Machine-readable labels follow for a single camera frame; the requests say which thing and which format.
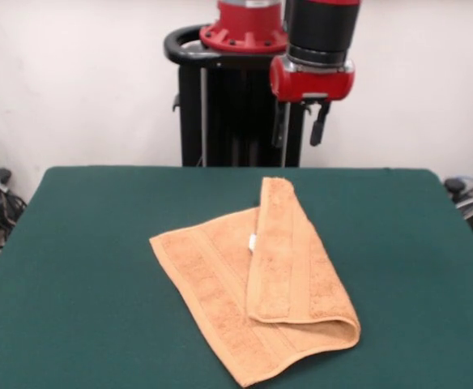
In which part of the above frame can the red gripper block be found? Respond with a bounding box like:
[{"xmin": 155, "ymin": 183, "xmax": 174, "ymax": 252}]
[{"xmin": 269, "ymin": 55, "xmax": 357, "ymax": 148}]

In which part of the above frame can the tan terry towel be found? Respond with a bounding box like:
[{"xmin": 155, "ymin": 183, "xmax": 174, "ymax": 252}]
[{"xmin": 149, "ymin": 176, "xmax": 362, "ymax": 387}]

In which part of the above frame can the grey round stand base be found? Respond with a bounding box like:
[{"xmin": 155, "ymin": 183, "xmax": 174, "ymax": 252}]
[{"xmin": 442, "ymin": 173, "xmax": 473, "ymax": 252}]

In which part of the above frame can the dark green table cloth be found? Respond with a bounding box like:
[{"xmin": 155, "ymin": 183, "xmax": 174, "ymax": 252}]
[{"xmin": 0, "ymin": 165, "xmax": 473, "ymax": 389}]

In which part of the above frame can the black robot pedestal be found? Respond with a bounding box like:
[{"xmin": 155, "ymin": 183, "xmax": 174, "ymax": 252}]
[{"xmin": 163, "ymin": 24, "xmax": 317, "ymax": 168}]

